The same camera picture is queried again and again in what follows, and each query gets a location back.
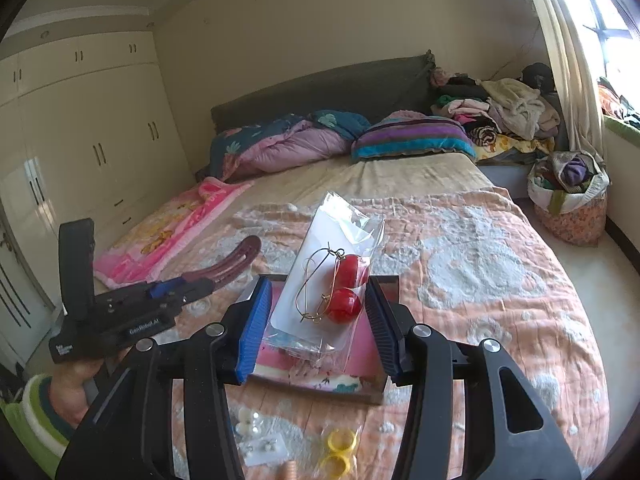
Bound dark cardboard box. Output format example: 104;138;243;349
235;274;401;406

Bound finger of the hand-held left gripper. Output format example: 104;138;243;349
147;279;217;306

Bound person's left forearm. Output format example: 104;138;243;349
0;372;71;478

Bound peach cloud blanket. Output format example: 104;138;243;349
95;185;611;480

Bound red cherry earrings bag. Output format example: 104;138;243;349
267;191;386;368

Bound yellow rings bag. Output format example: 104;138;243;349
320;422;358;480

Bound person's left hand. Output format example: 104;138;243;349
50;345;132;428

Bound pink and blue comforter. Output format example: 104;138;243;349
207;110;371;181

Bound cream curtain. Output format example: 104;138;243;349
517;0;606;161

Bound colourful cloths on windowsill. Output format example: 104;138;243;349
597;77;640;133

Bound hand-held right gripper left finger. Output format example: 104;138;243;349
55;277;273;480

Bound bed with beige sheet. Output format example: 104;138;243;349
200;152;493;211

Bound pile of clothes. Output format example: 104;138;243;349
430;62;563;166

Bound dark green bed headboard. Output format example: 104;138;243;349
210;50;436;133

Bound striped purple pillow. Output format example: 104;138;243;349
350;110;478;163

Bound window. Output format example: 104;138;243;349
570;0;640;111

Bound floral fabric basket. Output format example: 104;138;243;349
527;150;611;247

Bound teal patterned hair accessory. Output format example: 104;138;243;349
300;372;368;395

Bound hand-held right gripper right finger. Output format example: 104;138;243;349
365;280;583;480

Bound pink cartoon blanket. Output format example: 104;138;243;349
94;177;253;291

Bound large pearl earrings bag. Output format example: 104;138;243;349
232;407;273;436

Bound cream wardrobe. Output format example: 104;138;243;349
0;30;196;361

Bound small pearl studs card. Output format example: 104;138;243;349
239;435;287;467

